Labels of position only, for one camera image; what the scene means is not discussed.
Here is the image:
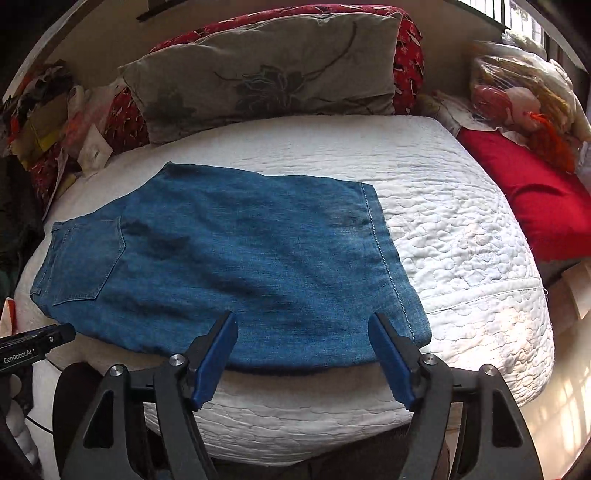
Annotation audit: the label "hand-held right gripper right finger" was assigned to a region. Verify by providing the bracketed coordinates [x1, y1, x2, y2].
[368, 311, 546, 480]

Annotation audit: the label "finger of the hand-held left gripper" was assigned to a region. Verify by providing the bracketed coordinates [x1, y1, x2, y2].
[44, 323, 77, 350]

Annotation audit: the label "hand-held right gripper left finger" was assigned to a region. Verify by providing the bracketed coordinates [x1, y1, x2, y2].
[52, 310, 238, 480]

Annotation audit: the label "blue denim pants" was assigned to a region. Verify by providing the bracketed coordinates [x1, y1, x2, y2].
[30, 161, 432, 372]

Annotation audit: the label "person's left hand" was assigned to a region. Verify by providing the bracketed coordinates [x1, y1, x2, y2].
[7, 373, 38, 467]

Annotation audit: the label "green garment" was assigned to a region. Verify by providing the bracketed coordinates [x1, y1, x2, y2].
[0, 270, 19, 301]

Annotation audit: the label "black jacket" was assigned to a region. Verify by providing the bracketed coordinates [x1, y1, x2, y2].
[0, 154, 44, 278]

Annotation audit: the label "white paper sheet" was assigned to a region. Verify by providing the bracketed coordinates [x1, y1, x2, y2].
[44, 157, 79, 219]

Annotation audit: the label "white quilted bed cover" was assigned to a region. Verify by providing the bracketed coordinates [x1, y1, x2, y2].
[11, 113, 555, 467]

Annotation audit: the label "white flat packet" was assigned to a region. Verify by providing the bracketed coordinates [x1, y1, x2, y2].
[76, 124, 114, 178]

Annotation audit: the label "beige box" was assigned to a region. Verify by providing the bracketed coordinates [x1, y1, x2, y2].
[561, 263, 591, 321]

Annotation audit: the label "cardboard box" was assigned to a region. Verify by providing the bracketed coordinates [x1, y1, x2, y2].
[9, 95, 70, 158]

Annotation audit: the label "plain red pillow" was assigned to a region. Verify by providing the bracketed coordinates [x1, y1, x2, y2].
[457, 127, 591, 264]

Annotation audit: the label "clear plastic bag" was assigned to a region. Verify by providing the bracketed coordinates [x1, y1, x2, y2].
[65, 85, 121, 148]

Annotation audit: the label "pile of mixed clothes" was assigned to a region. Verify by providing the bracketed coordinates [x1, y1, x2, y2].
[2, 62, 77, 121]

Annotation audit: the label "doll in plastic bag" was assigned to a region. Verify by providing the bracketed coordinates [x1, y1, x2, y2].
[471, 41, 585, 174]

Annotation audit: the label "grey floral pillow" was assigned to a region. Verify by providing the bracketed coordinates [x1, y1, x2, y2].
[121, 10, 403, 145]

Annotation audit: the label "white fluffy bundle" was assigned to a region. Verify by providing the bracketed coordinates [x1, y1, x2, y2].
[501, 30, 591, 121]

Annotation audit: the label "thin black cable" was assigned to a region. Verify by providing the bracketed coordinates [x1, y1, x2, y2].
[25, 413, 56, 435]

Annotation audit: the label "window with dark frame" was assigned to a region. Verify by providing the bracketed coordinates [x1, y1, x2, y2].
[452, 0, 573, 61]

